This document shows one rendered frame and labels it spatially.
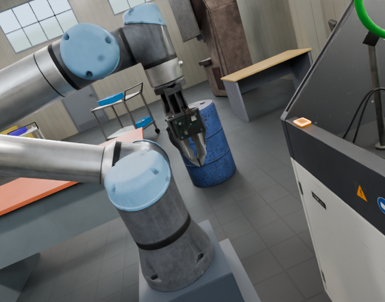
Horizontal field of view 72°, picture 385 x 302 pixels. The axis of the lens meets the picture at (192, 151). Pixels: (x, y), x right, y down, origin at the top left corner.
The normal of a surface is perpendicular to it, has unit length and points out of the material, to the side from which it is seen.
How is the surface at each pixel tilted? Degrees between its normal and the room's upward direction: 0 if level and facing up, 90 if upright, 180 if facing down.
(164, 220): 90
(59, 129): 90
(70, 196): 90
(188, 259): 73
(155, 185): 87
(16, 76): 65
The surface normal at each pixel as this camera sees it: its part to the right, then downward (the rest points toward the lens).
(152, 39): 0.18, 0.31
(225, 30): 0.39, 0.25
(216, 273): -0.35, -0.87
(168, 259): -0.03, 0.06
